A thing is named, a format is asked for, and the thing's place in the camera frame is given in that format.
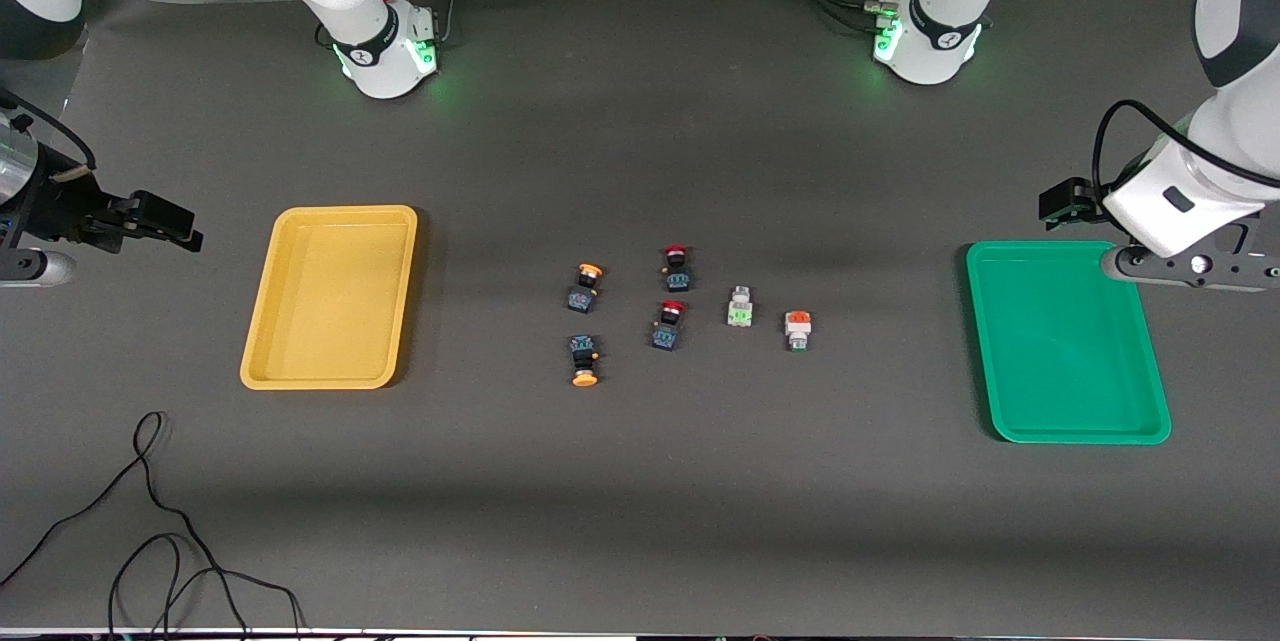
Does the orange push button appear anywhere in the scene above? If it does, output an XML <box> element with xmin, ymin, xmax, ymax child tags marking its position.
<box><xmin>569</xmin><ymin>334</ymin><xmax>602</xmax><ymax>388</ymax></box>
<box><xmin>567</xmin><ymin>263</ymin><xmax>605</xmax><ymax>314</ymax></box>

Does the green plastic tray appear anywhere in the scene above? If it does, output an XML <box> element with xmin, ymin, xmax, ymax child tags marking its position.
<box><xmin>965</xmin><ymin>240</ymin><xmax>1172</xmax><ymax>445</ymax></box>

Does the yellow plastic tray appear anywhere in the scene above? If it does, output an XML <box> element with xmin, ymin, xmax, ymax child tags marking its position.
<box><xmin>239</xmin><ymin>205</ymin><xmax>419</xmax><ymax>391</ymax></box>

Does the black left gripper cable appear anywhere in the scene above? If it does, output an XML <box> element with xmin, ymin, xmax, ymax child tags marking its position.
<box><xmin>1092</xmin><ymin>99</ymin><xmax>1280</xmax><ymax>212</ymax></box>

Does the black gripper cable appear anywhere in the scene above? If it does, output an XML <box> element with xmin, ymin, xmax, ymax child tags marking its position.
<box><xmin>0</xmin><ymin>89</ymin><xmax>98</xmax><ymax>170</ymax></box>
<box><xmin>1092</xmin><ymin>99</ymin><xmax>1280</xmax><ymax>212</ymax></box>

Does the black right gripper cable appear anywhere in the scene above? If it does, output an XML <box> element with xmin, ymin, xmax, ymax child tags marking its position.
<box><xmin>0</xmin><ymin>89</ymin><xmax>98</xmax><ymax>170</ymax></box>

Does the thin black loose cable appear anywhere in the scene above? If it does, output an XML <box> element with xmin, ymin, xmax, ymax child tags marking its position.
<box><xmin>0</xmin><ymin>411</ymin><xmax>306</xmax><ymax>638</ymax></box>

